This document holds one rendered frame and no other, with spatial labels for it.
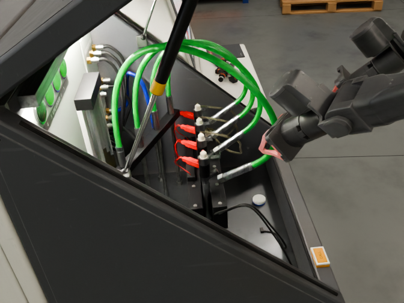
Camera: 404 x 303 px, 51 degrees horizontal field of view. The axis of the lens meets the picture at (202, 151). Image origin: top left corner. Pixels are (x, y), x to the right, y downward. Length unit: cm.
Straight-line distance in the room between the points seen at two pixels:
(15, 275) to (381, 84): 67
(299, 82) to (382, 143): 250
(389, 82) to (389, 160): 240
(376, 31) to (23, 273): 82
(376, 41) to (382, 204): 180
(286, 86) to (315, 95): 5
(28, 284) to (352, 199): 211
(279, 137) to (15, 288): 55
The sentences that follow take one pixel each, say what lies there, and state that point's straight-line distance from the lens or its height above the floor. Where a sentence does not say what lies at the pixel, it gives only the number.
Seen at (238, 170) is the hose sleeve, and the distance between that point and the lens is 93.
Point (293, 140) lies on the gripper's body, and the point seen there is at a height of 128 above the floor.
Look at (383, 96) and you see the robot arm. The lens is 63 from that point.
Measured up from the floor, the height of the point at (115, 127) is 122.
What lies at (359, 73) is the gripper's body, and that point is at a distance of 99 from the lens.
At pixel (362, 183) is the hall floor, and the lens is 279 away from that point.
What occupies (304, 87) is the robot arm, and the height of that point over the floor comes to 140.
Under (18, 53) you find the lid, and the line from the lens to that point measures 54.
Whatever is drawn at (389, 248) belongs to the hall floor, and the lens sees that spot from 243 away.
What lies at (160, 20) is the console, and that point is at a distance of 126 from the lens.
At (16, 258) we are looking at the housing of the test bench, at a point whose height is 118.
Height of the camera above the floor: 172
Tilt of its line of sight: 35 degrees down
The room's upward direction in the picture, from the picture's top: 4 degrees counter-clockwise
